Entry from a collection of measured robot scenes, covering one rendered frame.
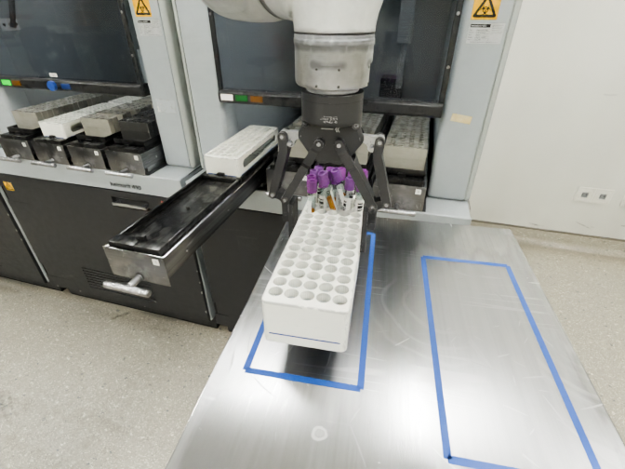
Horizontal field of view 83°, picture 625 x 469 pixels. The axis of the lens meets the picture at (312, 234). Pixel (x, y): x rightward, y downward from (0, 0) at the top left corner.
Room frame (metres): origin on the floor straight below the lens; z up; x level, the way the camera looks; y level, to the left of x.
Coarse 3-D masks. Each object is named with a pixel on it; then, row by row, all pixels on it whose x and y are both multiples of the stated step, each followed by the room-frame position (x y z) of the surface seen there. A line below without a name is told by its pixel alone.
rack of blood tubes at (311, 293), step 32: (320, 224) 0.47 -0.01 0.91; (352, 224) 0.46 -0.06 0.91; (288, 256) 0.39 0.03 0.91; (320, 256) 0.38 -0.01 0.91; (352, 256) 0.39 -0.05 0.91; (288, 288) 0.31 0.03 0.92; (320, 288) 0.32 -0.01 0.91; (352, 288) 0.31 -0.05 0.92; (288, 320) 0.28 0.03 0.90; (320, 320) 0.28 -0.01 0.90
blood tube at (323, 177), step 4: (320, 172) 0.51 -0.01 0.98; (324, 172) 0.50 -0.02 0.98; (320, 176) 0.50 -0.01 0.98; (324, 176) 0.50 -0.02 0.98; (320, 180) 0.50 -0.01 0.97; (324, 180) 0.50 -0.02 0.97; (328, 180) 0.50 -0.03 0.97; (320, 184) 0.50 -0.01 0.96; (324, 184) 0.50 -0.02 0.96; (328, 184) 0.50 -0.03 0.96; (324, 188) 0.50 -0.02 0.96; (328, 188) 0.50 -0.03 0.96; (324, 192) 0.51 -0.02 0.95; (328, 192) 0.50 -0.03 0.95; (328, 196) 0.50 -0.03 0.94; (332, 196) 0.51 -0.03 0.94; (328, 200) 0.51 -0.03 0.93; (332, 200) 0.51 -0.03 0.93; (328, 204) 0.51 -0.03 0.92; (332, 204) 0.51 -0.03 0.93; (332, 208) 0.51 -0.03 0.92; (336, 208) 0.51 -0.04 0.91
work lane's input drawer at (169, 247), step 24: (264, 168) 0.98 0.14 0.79; (192, 192) 0.80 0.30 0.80; (216, 192) 0.80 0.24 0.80; (240, 192) 0.82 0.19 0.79; (144, 216) 0.66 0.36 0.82; (168, 216) 0.68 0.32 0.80; (192, 216) 0.68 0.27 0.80; (216, 216) 0.70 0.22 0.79; (120, 240) 0.56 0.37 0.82; (144, 240) 0.56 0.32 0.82; (168, 240) 0.56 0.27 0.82; (192, 240) 0.61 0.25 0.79; (120, 264) 0.55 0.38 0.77; (144, 264) 0.53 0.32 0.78; (168, 264) 0.53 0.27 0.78; (120, 288) 0.50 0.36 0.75; (144, 288) 0.50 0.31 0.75
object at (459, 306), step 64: (384, 256) 0.51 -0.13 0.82; (448, 256) 0.51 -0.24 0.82; (512, 256) 0.51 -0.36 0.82; (256, 320) 0.36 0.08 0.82; (384, 320) 0.36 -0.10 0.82; (448, 320) 0.36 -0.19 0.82; (512, 320) 0.36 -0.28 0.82; (256, 384) 0.25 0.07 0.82; (320, 384) 0.25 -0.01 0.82; (384, 384) 0.25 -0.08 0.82; (448, 384) 0.25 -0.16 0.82; (512, 384) 0.25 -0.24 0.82; (576, 384) 0.25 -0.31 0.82; (192, 448) 0.18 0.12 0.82; (256, 448) 0.18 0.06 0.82; (320, 448) 0.18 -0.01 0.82; (384, 448) 0.18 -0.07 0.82; (448, 448) 0.18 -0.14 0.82; (512, 448) 0.18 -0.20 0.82; (576, 448) 0.18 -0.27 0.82
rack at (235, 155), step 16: (256, 128) 1.14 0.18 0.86; (272, 128) 1.14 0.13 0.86; (224, 144) 0.99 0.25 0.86; (240, 144) 0.98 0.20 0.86; (256, 144) 0.98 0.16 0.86; (272, 144) 1.09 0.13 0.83; (208, 160) 0.89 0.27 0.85; (224, 160) 0.87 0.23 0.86; (240, 160) 0.88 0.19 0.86; (256, 160) 0.97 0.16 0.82; (240, 176) 0.87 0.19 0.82
